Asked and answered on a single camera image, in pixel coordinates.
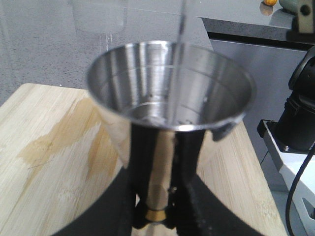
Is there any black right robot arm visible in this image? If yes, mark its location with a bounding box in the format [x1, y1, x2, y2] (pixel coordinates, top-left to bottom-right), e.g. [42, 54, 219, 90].
[275, 47, 315, 151]

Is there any light wooden cutting board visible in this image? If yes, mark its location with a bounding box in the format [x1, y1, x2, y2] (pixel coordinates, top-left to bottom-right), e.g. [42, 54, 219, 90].
[0, 84, 286, 236]

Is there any glass beaker with liquid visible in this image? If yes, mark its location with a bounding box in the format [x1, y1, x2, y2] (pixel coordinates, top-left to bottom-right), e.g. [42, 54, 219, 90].
[71, 0, 128, 34]

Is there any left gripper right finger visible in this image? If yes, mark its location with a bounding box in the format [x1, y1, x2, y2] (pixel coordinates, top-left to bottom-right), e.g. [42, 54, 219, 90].
[172, 130, 261, 236]

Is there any black cable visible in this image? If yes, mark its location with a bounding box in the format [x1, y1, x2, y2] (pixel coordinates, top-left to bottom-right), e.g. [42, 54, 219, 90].
[285, 147, 315, 236]

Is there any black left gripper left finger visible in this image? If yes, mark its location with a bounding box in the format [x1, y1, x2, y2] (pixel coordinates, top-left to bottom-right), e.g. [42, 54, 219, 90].
[53, 169, 138, 236]

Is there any grey cabinet counter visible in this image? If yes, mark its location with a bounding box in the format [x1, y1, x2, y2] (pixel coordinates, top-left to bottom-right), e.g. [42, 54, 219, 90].
[195, 0, 308, 191]

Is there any steel double jigger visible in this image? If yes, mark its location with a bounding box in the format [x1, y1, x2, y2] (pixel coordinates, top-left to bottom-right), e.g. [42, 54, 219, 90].
[87, 41, 256, 230]

